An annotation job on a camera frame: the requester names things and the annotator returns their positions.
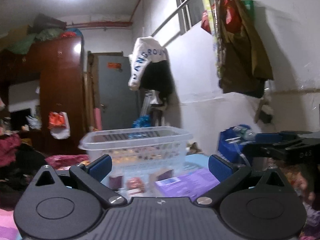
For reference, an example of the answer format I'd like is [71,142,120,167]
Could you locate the grey metal door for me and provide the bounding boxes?
[98,55,139,130]

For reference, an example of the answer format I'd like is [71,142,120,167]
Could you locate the black power adapter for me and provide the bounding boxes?
[259,105,274,124]

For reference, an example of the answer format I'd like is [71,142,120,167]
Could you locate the black hanging garment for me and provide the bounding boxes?
[140,60,174,98]

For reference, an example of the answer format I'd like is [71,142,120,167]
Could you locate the olive brown hanging bag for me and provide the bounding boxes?
[217,0,273,99]

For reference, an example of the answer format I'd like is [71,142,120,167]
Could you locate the pink floral bedding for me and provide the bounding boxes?
[45,154,90,170]

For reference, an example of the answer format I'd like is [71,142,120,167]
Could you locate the red hanging plastic bag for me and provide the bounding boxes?
[220,0,242,34]

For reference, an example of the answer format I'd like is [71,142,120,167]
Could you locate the metal clothes rod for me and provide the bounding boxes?
[151,0,190,37]

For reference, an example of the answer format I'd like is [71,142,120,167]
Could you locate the red-brown wooden wardrobe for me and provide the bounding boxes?
[1,36,86,155]

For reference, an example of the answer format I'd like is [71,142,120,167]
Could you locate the clear plastic laundry basket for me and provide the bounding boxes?
[78,126,194,181]

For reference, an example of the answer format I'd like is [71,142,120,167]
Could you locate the blue plastic bag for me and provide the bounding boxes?
[132,115,151,128]

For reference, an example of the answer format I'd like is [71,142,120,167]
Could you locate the blue storage box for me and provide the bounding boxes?
[217,126,281,167]

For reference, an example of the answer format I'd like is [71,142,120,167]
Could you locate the red ceiling pipe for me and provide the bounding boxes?
[66,0,142,29]

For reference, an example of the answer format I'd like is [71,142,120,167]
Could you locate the window with grey frame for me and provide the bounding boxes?
[176,0,204,34]

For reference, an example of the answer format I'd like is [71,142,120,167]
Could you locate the orange white hanging bag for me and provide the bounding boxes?
[48,112,71,140]

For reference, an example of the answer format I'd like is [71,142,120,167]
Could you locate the maroon clothes pile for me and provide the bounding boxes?
[0,134,21,167]

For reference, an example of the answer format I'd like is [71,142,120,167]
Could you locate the white jacket blue letters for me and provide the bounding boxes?
[128,36,167,91]

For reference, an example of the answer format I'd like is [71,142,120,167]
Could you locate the purple paper booklet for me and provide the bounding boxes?
[155,168,220,201]

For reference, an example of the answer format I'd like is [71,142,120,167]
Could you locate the green bag on wardrobe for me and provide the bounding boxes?
[6,28,64,55]

